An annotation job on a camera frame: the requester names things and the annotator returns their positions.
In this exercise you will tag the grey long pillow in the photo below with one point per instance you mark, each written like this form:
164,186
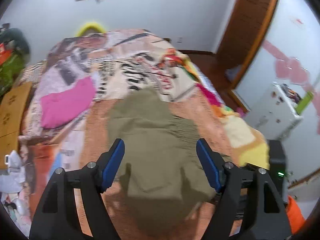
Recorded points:
15,36

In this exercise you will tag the black device with green light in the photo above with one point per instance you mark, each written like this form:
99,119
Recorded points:
277,160

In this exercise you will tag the orange cloth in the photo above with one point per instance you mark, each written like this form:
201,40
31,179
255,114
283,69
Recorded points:
296,215

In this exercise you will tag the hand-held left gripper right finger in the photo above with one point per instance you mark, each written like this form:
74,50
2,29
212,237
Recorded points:
208,166

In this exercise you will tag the green bottle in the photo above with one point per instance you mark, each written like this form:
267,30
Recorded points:
303,102

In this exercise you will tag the white cloth pile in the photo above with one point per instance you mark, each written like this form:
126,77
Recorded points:
13,180

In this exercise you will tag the green patterned basket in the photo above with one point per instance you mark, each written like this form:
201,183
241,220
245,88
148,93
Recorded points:
10,72

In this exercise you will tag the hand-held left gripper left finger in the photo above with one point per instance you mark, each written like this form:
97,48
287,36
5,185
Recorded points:
113,165

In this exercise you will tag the wooden lap desk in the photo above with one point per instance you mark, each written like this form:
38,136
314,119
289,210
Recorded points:
11,115

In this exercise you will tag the brown wooden door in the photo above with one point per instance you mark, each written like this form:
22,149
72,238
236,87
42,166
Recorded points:
250,25

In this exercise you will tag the yellow foam noodle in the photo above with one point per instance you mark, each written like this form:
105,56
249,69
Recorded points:
90,26

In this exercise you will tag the white cabinet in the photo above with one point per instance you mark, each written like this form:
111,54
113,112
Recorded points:
272,112

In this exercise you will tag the wooden wardrobe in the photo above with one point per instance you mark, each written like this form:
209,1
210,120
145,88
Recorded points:
295,42

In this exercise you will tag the orange box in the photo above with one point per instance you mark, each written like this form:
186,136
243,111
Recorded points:
3,53

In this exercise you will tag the olive green pants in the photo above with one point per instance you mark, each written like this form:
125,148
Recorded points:
155,142

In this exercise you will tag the pink garment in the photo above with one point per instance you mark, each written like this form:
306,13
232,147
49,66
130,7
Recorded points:
65,105

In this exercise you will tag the printed blanket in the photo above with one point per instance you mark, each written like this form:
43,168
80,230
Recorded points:
105,55

